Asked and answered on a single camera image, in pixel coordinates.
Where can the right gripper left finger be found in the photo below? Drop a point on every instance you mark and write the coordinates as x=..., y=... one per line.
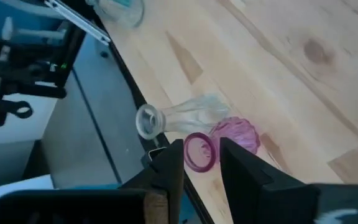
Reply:
x=166, y=186

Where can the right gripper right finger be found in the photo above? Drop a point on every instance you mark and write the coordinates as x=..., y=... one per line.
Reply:
x=253, y=196

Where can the purple swirl glass vase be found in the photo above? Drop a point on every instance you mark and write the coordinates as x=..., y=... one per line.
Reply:
x=241, y=133

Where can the clear flared glass vase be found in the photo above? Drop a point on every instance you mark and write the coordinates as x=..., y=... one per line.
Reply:
x=194, y=115

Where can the clear wide glass vase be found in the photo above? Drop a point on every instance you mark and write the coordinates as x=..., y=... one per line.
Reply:
x=120, y=15

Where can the black metal table frame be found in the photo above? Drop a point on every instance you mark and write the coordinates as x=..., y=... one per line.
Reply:
x=134, y=90

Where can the silver metal bracket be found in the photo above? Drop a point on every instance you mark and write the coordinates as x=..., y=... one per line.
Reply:
x=79, y=21

